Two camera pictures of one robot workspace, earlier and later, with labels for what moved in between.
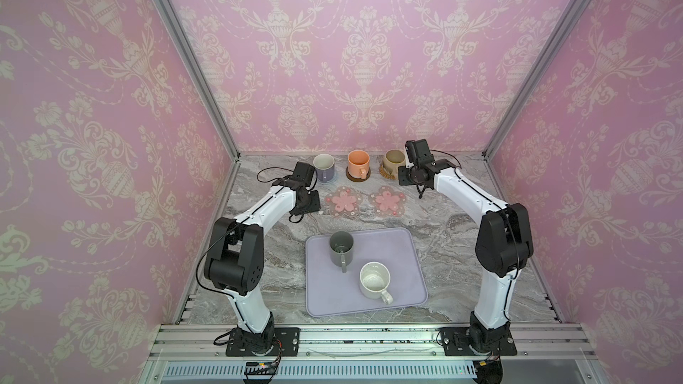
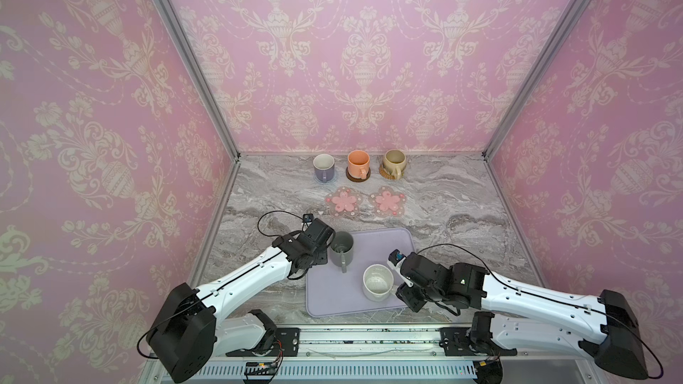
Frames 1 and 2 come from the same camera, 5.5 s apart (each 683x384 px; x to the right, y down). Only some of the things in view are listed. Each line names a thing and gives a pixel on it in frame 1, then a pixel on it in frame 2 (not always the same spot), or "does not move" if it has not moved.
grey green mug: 341,249 does not move
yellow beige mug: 393,159 does not move
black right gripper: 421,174 to 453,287
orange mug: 358,163 does not move
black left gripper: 316,204 to 325,258
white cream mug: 374,281 does not move
